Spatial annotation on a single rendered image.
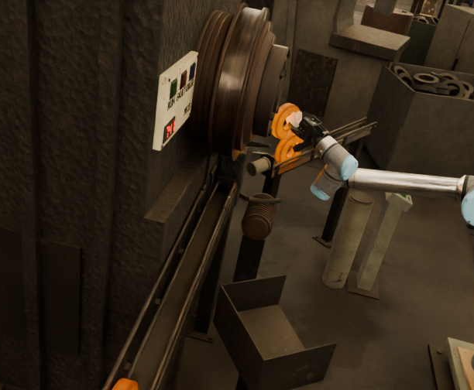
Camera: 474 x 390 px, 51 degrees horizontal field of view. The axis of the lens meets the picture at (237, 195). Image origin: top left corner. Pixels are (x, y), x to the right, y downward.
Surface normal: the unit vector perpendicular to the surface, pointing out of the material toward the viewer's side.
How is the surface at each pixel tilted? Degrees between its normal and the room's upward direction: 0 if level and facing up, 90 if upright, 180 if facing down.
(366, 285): 90
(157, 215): 0
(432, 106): 90
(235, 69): 64
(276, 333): 5
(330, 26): 90
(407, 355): 1
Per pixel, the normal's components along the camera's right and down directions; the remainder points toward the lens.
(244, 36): 0.01, -0.37
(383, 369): 0.18, -0.85
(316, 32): -0.42, 0.39
